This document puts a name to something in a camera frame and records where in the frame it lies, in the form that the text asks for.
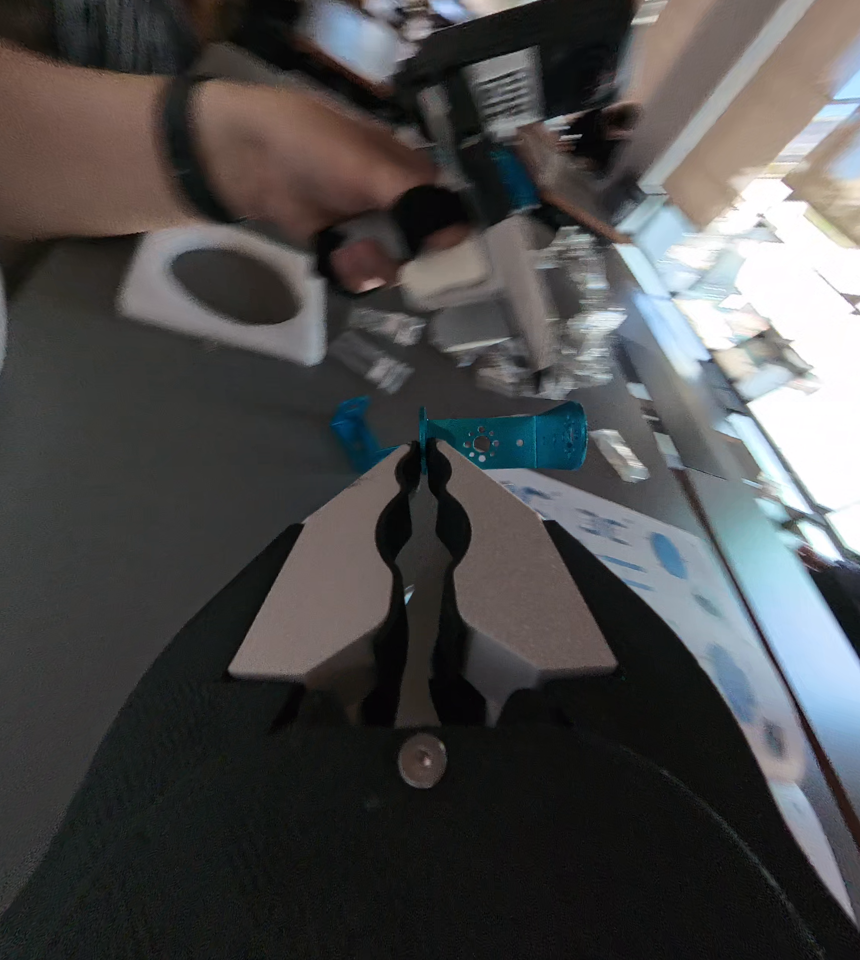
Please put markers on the black wristband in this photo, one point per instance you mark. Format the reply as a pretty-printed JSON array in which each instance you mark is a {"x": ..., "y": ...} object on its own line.
[{"x": 182, "y": 150}]

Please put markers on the long blue U bracket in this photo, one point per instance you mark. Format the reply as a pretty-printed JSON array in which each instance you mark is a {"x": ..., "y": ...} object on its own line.
[{"x": 520, "y": 442}]

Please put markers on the small blue servo bracket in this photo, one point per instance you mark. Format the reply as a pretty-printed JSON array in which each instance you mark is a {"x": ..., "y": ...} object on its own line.
[{"x": 351, "y": 439}]

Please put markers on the open instruction manual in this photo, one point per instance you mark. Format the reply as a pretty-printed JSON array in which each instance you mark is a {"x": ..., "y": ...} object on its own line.
[{"x": 699, "y": 600}]

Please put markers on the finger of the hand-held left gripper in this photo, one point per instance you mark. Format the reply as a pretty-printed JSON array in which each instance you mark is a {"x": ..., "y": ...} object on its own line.
[
  {"x": 471, "y": 330},
  {"x": 527, "y": 300}
]

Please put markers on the white square foam frame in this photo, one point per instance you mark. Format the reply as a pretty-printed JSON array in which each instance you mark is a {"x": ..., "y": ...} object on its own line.
[{"x": 141, "y": 292}]

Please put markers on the group of clear hardware bags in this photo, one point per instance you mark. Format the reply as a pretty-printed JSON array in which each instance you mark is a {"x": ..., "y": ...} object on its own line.
[{"x": 385, "y": 360}]

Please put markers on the beige roller blind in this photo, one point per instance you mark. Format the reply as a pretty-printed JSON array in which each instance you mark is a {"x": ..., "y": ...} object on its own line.
[{"x": 744, "y": 135}]

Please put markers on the crumpled clear plastic wrap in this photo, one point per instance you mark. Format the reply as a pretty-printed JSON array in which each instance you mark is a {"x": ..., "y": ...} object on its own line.
[{"x": 587, "y": 337}]

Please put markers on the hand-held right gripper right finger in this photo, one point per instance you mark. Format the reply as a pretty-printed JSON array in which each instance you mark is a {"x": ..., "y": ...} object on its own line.
[{"x": 527, "y": 600}]

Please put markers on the person's left hand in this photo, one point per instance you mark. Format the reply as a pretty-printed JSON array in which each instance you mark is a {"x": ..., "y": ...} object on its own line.
[{"x": 287, "y": 157}]

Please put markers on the striped dark cloth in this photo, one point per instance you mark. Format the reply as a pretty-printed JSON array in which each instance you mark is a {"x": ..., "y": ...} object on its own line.
[{"x": 122, "y": 37}]

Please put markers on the large glass window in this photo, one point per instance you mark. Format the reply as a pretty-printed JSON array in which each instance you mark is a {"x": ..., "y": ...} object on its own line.
[{"x": 812, "y": 300}]

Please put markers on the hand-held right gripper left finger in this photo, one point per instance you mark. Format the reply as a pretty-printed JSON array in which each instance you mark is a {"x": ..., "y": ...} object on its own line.
[{"x": 317, "y": 600}]

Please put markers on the blue toy robot arm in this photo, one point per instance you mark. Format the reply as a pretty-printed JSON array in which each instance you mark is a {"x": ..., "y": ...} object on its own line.
[{"x": 512, "y": 180}]

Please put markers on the dark grey desk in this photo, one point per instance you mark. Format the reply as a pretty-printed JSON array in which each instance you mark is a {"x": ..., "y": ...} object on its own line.
[{"x": 137, "y": 487}]

